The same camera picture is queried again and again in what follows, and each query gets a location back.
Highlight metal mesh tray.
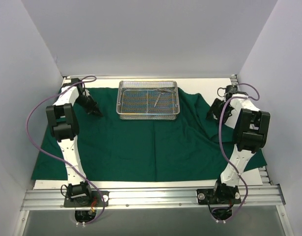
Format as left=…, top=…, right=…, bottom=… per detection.
left=116, top=81, right=180, bottom=120

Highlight green surgical cloth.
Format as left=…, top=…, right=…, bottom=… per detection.
left=30, top=86, right=267, bottom=182

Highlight steel surgical scissors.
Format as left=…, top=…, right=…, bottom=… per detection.
left=154, top=88, right=174, bottom=93

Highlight steel tweezers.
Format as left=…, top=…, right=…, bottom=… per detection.
left=154, top=93, right=162, bottom=108

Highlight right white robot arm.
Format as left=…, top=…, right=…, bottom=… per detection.
left=206, top=85, right=271, bottom=203

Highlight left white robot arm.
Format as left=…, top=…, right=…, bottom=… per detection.
left=46, top=78, right=103, bottom=206

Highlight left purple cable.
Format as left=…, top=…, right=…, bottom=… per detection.
left=26, top=75, right=110, bottom=223

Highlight purple cable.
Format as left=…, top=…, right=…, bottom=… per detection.
left=206, top=83, right=261, bottom=218
left=26, top=75, right=110, bottom=223

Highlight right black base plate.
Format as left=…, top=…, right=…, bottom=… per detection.
left=196, top=188, right=241, bottom=205

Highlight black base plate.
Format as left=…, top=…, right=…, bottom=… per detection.
left=63, top=190, right=109, bottom=208
left=196, top=188, right=241, bottom=205

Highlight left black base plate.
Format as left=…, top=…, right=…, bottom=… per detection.
left=63, top=190, right=109, bottom=208

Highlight aluminium frame rail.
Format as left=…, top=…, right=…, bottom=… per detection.
left=21, top=185, right=285, bottom=211

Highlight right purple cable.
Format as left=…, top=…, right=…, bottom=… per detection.
left=206, top=83, right=261, bottom=218

